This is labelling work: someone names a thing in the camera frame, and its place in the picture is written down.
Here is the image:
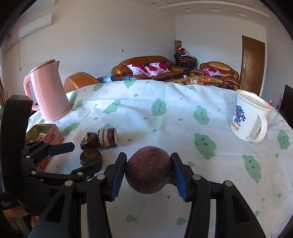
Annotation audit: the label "brown wooden door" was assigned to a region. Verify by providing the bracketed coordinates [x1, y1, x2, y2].
[239, 35, 266, 96]

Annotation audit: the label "stacked red chairs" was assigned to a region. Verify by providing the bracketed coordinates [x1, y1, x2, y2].
[174, 47, 198, 70]

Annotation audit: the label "orange leather chair back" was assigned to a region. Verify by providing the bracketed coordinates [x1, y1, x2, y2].
[64, 72, 98, 93]

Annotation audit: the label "black television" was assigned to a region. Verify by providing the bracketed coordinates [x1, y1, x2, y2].
[279, 84, 293, 124]

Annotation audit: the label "wooden coffee table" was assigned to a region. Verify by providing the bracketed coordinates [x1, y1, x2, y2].
[166, 75, 222, 87]

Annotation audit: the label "pink electric kettle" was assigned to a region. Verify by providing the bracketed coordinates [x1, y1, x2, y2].
[23, 59, 71, 123]

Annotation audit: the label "person left hand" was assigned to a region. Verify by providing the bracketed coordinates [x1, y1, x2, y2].
[3, 207, 29, 230]

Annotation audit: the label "white cloud-print tablecloth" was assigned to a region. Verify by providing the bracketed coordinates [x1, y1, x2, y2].
[46, 80, 292, 237]

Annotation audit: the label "dark round water chestnut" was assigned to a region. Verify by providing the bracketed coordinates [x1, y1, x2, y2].
[79, 149, 102, 166]

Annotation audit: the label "white mug blue print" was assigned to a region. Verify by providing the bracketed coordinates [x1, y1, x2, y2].
[230, 89, 272, 143]

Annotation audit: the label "striped brown sugarcane piece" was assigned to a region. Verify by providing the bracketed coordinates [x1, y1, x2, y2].
[98, 128, 118, 147]

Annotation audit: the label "white wall air conditioner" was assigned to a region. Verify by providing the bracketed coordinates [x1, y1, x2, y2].
[18, 14, 53, 40]

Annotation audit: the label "long brown leather sofa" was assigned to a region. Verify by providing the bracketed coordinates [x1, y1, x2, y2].
[111, 55, 189, 81]

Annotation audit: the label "pink floral pillow right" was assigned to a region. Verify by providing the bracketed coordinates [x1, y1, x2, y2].
[145, 62, 170, 76]

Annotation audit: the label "pink floral armchair pillow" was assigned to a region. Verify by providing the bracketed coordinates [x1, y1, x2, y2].
[203, 67, 222, 77]

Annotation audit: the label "pink floral pillow left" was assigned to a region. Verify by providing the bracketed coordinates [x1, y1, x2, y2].
[127, 64, 149, 76]

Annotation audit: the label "brown leather armchair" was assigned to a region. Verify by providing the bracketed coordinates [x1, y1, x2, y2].
[190, 62, 240, 91]

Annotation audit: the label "pink gold tin box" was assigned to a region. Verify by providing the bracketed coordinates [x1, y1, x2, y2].
[22, 124, 64, 172]

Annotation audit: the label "purple passion fruit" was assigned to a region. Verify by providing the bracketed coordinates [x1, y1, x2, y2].
[125, 146, 175, 194]

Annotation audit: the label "blue plaid cloth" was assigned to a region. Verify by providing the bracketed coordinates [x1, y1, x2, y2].
[97, 74, 135, 83]

